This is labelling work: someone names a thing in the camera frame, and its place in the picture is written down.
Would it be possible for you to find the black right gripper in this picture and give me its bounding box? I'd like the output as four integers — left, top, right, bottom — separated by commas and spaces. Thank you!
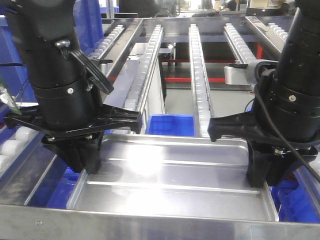
208, 111, 320, 188

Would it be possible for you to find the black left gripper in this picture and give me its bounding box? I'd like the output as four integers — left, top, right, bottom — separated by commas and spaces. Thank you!
3, 104, 142, 174

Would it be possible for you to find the silver metal tray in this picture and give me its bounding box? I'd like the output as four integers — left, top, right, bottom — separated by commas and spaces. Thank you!
67, 134, 279, 222

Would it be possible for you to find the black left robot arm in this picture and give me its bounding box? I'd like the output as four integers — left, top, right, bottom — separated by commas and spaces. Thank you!
1, 0, 142, 174

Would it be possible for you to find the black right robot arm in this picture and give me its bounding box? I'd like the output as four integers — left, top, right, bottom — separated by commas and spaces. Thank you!
208, 0, 320, 188

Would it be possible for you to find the blue bin lower right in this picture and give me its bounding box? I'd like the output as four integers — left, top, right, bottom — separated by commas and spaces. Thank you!
246, 104, 320, 224

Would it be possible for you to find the white roller track far left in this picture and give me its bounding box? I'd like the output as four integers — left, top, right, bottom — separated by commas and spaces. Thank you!
0, 24, 125, 173

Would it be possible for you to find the white roller track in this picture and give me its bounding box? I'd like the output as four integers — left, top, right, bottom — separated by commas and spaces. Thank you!
267, 22, 288, 41
188, 24, 214, 138
124, 24, 164, 116
0, 24, 125, 173
223, 23, 256, 65

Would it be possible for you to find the blue bin lower left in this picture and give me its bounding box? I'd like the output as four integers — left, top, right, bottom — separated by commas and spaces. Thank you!
46, 167, 80, 209

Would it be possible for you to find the white roller track centre left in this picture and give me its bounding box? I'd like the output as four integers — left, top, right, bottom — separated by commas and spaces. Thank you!
124, 24, 164, 116

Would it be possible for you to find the blue bin lower centre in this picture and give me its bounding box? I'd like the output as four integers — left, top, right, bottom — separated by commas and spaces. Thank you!
145, 114, 196, 137

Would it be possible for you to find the large blue bin top left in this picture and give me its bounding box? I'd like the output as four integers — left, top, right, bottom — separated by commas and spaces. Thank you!
0, 0, 104, 103

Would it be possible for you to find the white roller track centre right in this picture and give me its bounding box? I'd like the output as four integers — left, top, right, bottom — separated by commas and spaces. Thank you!
223, 23, 256, 65

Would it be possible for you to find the white roller track far right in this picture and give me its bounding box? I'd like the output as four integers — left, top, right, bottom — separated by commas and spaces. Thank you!
267, 22, 288, 41

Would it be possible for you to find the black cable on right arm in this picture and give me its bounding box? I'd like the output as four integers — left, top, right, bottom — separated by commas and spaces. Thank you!
243, 61, 320, 185

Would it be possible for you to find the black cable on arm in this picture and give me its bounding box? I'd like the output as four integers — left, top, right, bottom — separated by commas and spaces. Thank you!
54, 39, 115, 95
243, 61, 320, 185

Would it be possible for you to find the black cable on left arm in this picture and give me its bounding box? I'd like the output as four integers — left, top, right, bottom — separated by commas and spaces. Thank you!
54, 39, 115, 95

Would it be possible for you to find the steel shelf frame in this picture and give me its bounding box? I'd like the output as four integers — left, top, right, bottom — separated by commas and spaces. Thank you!
0, 15, 320, 240

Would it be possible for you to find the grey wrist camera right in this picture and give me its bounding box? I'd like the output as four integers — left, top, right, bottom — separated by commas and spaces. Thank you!
224, 59, 278, 86

